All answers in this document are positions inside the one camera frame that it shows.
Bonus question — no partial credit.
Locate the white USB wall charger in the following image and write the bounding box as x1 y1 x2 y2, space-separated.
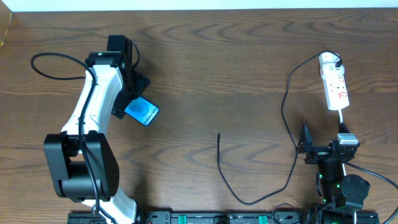
318 52 345 80

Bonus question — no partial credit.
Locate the white power strip cord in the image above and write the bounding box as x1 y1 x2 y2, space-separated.
338 108 348 177

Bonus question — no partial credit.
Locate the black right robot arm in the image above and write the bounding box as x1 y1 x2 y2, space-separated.
298 123 370 213

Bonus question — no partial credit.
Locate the white power strip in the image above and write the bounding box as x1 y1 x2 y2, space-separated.
323 76 349 111

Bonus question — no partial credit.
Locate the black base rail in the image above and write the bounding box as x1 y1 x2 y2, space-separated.
66 211 381 224

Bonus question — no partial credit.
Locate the black USB charging cable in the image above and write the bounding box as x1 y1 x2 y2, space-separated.
216 50 343 206

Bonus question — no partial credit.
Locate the blue Galaxy smartphone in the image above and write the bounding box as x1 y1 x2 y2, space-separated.
124 96 160 126

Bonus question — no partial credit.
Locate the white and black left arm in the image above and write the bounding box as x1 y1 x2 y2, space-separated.
44 35 150 223

